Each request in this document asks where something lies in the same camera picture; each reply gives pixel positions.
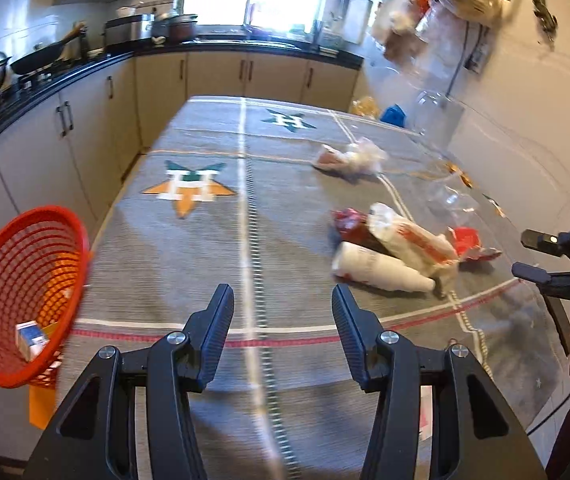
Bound steel rice cooker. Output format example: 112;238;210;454
102;14;155;51

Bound cream base cabinets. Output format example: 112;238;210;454
0;50;366;311

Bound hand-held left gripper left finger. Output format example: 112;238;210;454
25;284;236;480

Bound blue plastic bag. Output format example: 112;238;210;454
380;104;410;127

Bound black folding wall bracket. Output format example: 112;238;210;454
495;0;560;51

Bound black frying pan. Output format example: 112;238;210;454
10;22;86;75

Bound white plastic bottle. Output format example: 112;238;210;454
331;241;436;294

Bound dark pot with lid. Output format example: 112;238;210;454
151;12;198;43

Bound dark red plastic wrapper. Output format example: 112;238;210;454
331;207;391;256

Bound glass pitcher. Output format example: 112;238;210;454
407;87;463;136

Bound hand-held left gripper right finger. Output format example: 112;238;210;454
331;284;548;480

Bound knotted white plastic bag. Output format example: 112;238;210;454
311;137;390;177

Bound blue and white box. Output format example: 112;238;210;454
15;322;49;362

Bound red print plastic bag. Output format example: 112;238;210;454
369;202;460;279

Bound wall power socket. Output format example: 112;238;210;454
466;30;492;75

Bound clear plastic cup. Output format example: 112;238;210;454
425;182;480;226

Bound black kitchen countertop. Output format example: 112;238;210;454
0;35;366;171

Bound yellow plastic bag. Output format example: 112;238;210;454
349;96;382;118

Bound hanging plastic bags bundle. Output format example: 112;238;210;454
370;0;503;76

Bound torn red cardboard box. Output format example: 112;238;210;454
446;226;502;264

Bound orange stool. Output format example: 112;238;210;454
28;385;61;430

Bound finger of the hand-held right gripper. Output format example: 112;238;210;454
521;229;570;258
511;262;570;356

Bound grey patterned tablecloth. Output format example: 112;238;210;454
58;95;566;480

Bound black gas stove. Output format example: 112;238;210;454
12;67;51;91

